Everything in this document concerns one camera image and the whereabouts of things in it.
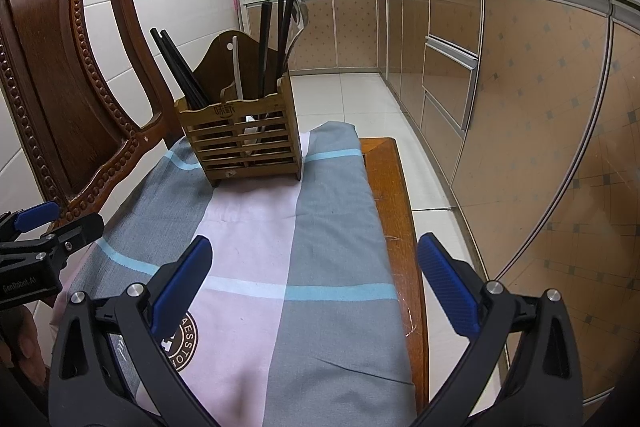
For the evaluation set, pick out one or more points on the person left hand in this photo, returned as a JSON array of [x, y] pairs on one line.
[[20, 346]]

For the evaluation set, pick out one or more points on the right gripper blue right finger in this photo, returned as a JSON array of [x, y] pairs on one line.
[[454, 283]]

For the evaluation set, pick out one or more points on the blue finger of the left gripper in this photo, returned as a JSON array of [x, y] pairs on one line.
[[68, 239], [34, 217]]

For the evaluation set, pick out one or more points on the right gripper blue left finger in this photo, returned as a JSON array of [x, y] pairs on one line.
[[174, 286]]

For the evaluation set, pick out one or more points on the stainless steel ladle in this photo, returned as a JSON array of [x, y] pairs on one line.
[[299, 22]]

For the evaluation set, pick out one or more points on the pink broom dustpan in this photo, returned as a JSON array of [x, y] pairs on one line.
[[238, 13]]

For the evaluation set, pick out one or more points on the wooden slatted utensil holder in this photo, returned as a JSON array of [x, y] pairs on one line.
[[215, 132]]

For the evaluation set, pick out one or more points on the black chopstick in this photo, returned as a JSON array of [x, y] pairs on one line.
[[177, 69], [185, 66], [287, 21], [265, 22], [280, 29]]

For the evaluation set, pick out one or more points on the beige kitchen cabinets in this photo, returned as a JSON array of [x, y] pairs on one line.
[[529, 110]]

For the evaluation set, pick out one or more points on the carved brown wooden chair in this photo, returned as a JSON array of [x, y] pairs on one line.
[[77, 138]]

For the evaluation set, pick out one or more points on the grey pink striped cloth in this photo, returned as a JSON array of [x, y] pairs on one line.
[[298, 321]]

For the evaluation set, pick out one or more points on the white plastic spoon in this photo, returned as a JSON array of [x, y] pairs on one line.
[[234, 48]]

